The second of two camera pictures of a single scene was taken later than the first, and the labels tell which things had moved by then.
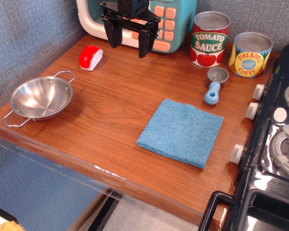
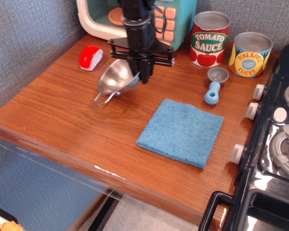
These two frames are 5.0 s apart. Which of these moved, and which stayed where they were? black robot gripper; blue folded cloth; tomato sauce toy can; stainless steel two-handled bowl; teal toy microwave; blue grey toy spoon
Moved: stainless steel two-handled bowl; black robot gripper
Stayed: blue grey toy spoon; blue folded cloth; tomato sauce toy can; teal toy microwave
